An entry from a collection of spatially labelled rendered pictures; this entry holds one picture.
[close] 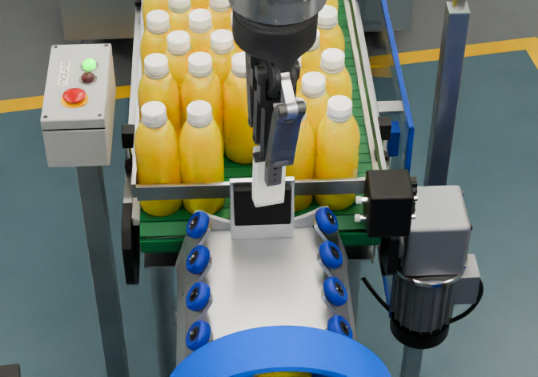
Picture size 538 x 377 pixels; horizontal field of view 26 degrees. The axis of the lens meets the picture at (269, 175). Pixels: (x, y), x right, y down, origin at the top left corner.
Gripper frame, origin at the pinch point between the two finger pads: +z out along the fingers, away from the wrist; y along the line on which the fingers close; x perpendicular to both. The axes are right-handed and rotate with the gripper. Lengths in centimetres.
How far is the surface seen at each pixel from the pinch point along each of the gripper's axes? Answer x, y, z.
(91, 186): -11, -68, 61
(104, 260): -10, -68, 79
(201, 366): -7.0, -0.3, 28.1
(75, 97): -12, -65, 38
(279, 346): 1.4, 1.8, 24.6
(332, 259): 21, -33, 50
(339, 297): 19, -25, 51
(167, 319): 4, -83, 116
